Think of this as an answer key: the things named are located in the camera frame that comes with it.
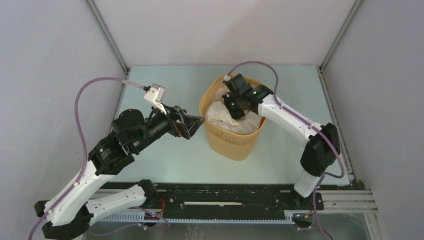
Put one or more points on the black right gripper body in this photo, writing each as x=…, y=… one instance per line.
x=233, y=104

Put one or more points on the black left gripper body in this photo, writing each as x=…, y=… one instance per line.
x=176, y=127

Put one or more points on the translucent cream trash bag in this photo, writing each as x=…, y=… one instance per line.
x=219, y=115

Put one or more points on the orange plastic trash bin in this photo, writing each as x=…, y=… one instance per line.
x=228, y=144

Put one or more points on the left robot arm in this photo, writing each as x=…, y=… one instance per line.
x=70, y=214

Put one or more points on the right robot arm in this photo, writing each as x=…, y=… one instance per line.
x=321, y=142

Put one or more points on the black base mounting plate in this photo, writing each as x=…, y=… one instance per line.
x=231, y=202

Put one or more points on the left controller board with LEDs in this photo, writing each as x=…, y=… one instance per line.
x=151, y=217

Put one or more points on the right controller board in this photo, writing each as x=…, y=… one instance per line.
x=301, y=217

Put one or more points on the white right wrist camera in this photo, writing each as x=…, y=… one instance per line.
x=227, y=80

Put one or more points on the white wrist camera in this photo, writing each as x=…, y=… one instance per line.
x=154, y=96
x=227, y=80

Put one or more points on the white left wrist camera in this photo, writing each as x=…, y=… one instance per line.
x=154, y=96

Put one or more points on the aluminium frame rail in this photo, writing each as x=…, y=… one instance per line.
x=275, y=156

